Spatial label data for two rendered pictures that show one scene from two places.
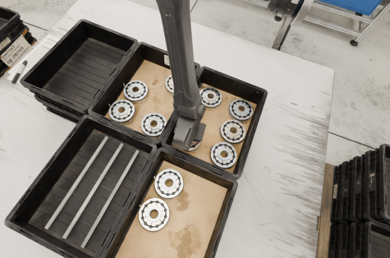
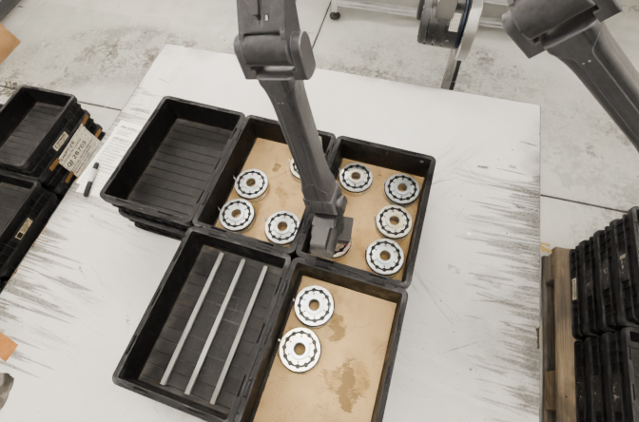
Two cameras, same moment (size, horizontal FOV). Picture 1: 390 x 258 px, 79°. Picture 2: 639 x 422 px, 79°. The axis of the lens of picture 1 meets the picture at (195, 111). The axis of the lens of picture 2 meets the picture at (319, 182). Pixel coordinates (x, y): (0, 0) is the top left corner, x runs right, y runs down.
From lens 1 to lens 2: 0.17 m
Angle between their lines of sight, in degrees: 4
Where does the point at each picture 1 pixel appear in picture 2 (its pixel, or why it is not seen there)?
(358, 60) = not seen: hidden behind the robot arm
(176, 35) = (294, 123)
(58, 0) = (119, 62)
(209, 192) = (371, 311)
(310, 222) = (526, 337)
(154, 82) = (275, 167)
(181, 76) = (307, 166)
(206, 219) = (372, 348)
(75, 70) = (165, 167)
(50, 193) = (160, 338)
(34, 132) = (124, 259)
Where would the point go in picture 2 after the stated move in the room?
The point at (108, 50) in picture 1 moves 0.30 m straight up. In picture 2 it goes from (205, 131) to (173, 66)
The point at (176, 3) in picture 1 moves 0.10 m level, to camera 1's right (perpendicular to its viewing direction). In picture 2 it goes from (288, 90) to (353, 91)
